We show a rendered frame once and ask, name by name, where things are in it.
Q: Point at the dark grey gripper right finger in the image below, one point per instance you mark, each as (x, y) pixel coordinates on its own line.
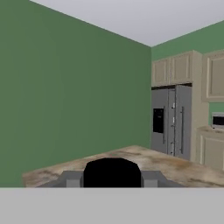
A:
(151, 175)

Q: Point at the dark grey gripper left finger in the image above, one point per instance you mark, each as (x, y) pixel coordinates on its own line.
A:
(73, 175)

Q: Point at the black bowl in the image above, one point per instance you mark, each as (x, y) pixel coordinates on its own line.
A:
(112, 173)

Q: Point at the grey steel fridge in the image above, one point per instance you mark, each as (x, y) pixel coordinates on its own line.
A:
(183, 122)

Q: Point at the beige cupboards over fridge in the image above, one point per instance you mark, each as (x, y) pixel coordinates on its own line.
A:
(180, 68)

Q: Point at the beige base cupboards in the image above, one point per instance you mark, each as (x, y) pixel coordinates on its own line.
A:
(211, 150)

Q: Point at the white microwave oven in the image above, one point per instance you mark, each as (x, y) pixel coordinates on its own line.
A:
(218, 120)

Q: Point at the beige wall cupboard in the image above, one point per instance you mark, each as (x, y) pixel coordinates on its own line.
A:
(215, 75)

